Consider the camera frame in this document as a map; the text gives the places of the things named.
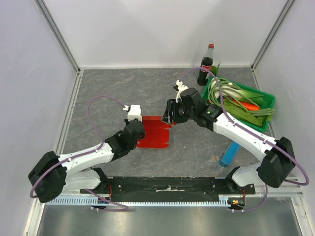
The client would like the light blue slotted cable duct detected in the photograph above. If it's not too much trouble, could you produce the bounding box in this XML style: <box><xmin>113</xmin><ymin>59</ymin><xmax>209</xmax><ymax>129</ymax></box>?
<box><xmin>46</xmin><ymin>195</ymin><xmax>231</xmax><ymax>207</ymax></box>

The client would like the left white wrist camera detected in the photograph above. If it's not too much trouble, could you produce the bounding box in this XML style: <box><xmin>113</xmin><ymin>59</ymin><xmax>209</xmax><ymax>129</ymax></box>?
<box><xmin>123</xmin><ymin>105</ymin><xmax>142</xmax><ymax>122</ymax></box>

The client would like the blue rectangular box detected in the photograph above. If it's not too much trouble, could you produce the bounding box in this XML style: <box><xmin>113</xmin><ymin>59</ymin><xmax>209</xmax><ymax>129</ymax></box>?
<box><xmin>219</xmin><ymin>141</ymin><xmax>241</xmax><ymax>168</ymax></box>

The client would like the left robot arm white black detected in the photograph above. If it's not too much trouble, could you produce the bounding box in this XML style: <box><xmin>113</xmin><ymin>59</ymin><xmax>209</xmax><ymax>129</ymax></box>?
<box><xmin>28</xmin><ymin>119</ymin><xmax>145</xmax><ymax>203</ymax></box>

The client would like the purple cable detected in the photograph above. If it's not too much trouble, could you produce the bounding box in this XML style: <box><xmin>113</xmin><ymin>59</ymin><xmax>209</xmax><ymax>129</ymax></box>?
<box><xmin>177</xmin><ymin>67</ymin><xmax>310</xmax><ymax>213</ymax></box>
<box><xmin>29</xmin><ymin>95</ymin><xmax>129</xmax><ymax>212</ymax></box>

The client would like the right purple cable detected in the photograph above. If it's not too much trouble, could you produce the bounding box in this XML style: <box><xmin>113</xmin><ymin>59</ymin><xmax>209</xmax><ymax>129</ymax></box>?
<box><xmin>177</xmin><ymin>67</ymin><xmax>310</xmax><ymax>213</ymax></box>

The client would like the leek with green leaves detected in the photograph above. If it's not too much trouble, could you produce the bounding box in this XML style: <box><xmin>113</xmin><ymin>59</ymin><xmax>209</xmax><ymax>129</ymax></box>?
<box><xmin>207</xmin><ymin>77</ymin><xmax>264</xmax><ymax>106</ymax></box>

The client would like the red paper box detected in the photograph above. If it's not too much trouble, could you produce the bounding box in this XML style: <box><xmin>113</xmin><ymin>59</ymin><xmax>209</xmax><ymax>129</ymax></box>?
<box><xmin>137</xmin><ymin>116</ymin><xmax>176</xmax><ymax>149</ymax></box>

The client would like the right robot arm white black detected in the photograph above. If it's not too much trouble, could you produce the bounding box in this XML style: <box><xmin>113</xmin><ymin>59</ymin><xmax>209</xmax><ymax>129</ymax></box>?
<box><xmin>161</xmin><ymin>85</ymin><xmax>295</xmax><ymax>194</ymax></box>

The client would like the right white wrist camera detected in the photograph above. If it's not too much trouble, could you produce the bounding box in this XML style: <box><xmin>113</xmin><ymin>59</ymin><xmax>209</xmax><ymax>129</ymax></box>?
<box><xmin>173</xmin><ymin>80</ymin><xmax>188</xmax><ymax>103</ymax></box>

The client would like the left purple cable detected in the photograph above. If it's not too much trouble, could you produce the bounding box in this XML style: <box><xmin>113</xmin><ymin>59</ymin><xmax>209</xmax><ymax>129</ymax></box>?
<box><xmin>29</xmin><ymin>95</ymin><xmax>129</xmax><ymax>212</ymax></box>

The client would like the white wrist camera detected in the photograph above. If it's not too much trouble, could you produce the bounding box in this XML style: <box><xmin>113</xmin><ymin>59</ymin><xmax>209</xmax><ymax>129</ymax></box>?
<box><xmin>123</xmin><ymin>105</ymin><xmax>142</xmax><ymax>122</ymax></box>
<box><xmin>173</xmin><ymin>80</ymin><xmax>188</xmax><ymax>103</ymax></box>

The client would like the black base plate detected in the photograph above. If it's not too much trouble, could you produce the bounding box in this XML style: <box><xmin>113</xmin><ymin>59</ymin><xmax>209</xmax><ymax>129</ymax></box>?
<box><xmin>93</xmin><ymin>177</ymin><xmax>255</xmax><ymax>203</ymax></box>

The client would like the green plastic crate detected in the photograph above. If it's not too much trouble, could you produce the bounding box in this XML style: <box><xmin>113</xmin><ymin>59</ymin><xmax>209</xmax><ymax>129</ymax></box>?
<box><xmin>202</xmin><ymin>77</ymin><xmax>275</xmax><ymax>132</ymax></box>

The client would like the orange carrot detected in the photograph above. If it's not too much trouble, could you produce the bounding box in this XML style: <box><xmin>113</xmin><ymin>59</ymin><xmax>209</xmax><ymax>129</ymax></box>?
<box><xmin>233</xmin><ymin>99</ymin><xmax>260</xmax><ymax>111</ymax></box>

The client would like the cola glass bottle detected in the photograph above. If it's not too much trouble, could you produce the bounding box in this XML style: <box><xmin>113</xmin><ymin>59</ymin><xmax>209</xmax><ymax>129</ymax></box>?
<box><xmin>197</xmin><ymin>43</ymin><xmax>215</xmax><ymax>86</ymax></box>

